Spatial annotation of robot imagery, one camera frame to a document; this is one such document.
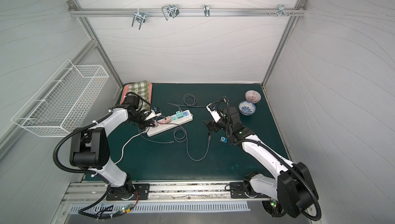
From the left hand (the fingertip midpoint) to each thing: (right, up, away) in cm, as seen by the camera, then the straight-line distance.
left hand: (151, 120), depth 92 cm
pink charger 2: (+3, -2, -2) cm, 4 cm away
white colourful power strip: (+11, -2, +3) cm, 11 cm away
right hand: (+36, +5, -10) cm, 38 cm away
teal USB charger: (+17, +3, +3) cm, 17 cm away
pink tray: (-28, +19, +23) cm, 41 cm away
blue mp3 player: (+44, -11, -2) cm, 45 cm away
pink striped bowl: (+69, +15, +19) cm, 73 cm away
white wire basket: (-33, +9, -27) cm, 44 cm away
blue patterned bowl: (+62, +7, +12) cm, 64 cm away
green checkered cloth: (-17, +22, +26) cm, 38 cm away
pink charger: (+10, +1, 0) cm, 10 cm away
